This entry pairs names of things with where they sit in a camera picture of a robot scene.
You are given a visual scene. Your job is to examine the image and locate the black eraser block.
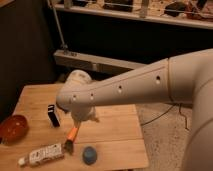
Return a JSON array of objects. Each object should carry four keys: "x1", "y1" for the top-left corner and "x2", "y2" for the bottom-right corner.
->
[{"x1": 48, "y1": 104, "x2": 60, "y2": 127}]

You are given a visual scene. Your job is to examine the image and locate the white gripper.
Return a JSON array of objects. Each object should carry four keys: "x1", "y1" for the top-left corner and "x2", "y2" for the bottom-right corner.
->
[{"x1": 71, "y1": 107, "x2": 100, "y2": 128}]

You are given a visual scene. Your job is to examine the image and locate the red orange bowl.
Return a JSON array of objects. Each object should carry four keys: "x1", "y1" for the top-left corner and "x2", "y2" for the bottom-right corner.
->
[{"x1": 0, "y1": 115, "x2": 29, "y2": 144}]

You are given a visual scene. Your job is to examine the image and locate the white tube with label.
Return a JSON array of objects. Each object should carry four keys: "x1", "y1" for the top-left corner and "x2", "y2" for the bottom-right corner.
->
[{"x1": 18, "y1": 143, "x2": 64, "y2": 167}]

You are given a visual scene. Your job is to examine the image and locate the metal window rail frame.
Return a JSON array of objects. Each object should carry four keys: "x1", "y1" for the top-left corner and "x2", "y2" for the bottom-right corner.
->
[{"x1": 46, "y1": 0, "x2": 213, "y2": 30}]

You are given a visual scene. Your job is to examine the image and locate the orange marker pen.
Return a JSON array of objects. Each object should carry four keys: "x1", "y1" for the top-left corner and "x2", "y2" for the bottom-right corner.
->
[{"x1": 65, "y1": 127, "x2": 79, "y2": 153}]

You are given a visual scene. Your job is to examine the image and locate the black cable on floor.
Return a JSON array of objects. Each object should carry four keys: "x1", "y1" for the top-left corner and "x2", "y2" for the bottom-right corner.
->
[{"x1": 139, "y1": 102, "x2": 193, "y2": 132}]

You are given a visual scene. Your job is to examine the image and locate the wooden table top board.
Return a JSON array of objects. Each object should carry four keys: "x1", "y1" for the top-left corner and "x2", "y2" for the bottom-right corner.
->
[{"x1": 0, "y1": 84, "x2": 149, "y2": 171}]

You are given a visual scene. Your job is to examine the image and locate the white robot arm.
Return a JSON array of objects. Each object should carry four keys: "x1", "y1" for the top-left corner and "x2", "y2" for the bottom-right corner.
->
[{"x1": 56, "y1": 48, "x2": 213, "y2": 171}]

